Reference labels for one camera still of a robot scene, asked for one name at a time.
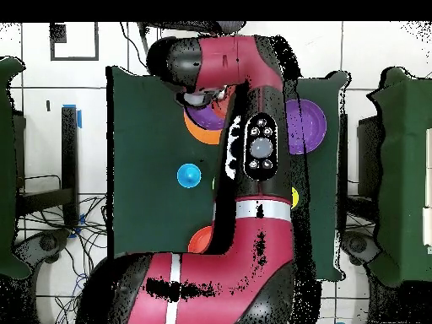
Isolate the light blue plastic cup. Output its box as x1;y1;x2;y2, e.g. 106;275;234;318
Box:
175;163;203;189

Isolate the large orange plastic bowl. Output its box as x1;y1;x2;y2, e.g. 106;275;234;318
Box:
183;111;224;146

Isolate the purple plastic bowl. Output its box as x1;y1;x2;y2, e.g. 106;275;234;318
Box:
284;99;327;156
186;102;228;132

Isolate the large red plastic bowl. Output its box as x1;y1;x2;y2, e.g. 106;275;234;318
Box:
186;224;214;255

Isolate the dark green tablecloth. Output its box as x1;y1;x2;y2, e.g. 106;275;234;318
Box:
105;65;348;283

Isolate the black stand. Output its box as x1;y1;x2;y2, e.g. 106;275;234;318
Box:
337;112;384;220
14;106;81;230

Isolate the grey chair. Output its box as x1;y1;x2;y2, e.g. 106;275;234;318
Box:
136;21;246;41

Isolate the dark grey stand base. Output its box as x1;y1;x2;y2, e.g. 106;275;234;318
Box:
339;230;382;267
13;228;73;265

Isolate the green-clothed side table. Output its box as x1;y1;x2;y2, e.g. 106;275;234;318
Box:
366;66;432;289
0;56;32;280

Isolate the white box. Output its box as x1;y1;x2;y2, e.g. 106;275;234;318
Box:
423;127;432;247

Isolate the tangle of black cables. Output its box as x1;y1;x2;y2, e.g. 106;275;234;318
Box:
19;193;109;324

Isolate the black cable with plug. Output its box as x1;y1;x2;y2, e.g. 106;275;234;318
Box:
120;22;149;70

